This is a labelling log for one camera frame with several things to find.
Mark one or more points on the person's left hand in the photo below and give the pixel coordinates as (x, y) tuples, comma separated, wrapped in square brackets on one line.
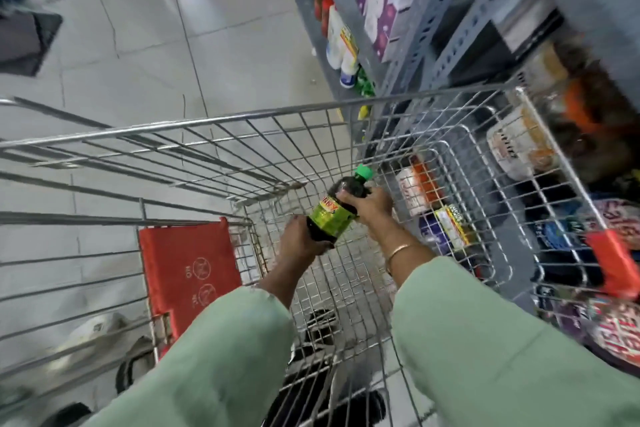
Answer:
[(299, 243)]

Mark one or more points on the person's right hand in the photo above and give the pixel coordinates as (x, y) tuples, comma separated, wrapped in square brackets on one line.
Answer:
[(369, 206)]

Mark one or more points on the person's right fingers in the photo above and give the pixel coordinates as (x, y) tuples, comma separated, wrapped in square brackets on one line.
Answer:
[(361, 195)]

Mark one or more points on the dark soda bottle green cap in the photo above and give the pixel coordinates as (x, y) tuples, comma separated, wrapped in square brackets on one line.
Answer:
[(334, 211)]

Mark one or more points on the person's right forearm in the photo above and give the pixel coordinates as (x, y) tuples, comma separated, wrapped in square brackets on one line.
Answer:
[(495, 346)]

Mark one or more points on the person's left forearm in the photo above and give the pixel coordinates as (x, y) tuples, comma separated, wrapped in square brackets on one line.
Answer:
[(210, 366)]

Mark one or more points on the white orange packet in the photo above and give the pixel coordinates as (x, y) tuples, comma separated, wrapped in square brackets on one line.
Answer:
[(417, 186)]

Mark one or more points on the gold bangle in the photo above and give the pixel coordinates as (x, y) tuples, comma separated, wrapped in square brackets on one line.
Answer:
[(397, 252)]

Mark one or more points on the yellow green small box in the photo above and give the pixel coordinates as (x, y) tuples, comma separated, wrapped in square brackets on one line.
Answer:
[(452, 226)]

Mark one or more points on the green packet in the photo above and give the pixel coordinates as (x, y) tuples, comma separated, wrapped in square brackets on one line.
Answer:
[(365, 86)]

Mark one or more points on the white bottle yellow label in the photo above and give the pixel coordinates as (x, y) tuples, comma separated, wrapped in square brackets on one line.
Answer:
[(341, 44)]

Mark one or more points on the red bottle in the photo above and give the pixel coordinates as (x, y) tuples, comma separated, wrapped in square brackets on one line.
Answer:
[(325, 11)]

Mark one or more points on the red child seat flap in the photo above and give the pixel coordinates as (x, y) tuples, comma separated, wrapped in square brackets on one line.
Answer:
[(189, 271)]

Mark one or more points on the grey metal shelving rack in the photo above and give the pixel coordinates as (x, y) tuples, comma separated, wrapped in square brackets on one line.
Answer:
[(450, 16)]

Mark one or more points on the pink white printed packet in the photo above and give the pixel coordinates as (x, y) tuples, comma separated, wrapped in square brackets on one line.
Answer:
[(620, 216)]

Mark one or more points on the black cart wheel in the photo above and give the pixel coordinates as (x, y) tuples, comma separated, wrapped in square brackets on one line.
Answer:
[(134, 366)]

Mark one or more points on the red white printed packet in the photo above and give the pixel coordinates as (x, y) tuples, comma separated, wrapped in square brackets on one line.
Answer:
[(617, 331)]

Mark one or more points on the dark grey bin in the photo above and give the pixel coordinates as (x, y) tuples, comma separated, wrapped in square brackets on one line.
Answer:
[(25, 41)]

